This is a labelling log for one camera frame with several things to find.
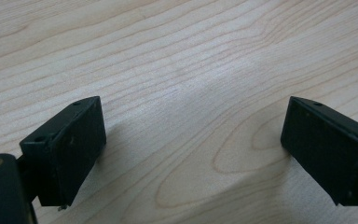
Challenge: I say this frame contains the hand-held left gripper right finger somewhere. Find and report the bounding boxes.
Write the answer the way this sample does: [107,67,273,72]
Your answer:
[280,95,358,207]

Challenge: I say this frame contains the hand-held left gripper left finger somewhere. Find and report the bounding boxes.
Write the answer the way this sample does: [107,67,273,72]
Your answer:
[19,95,107,208]

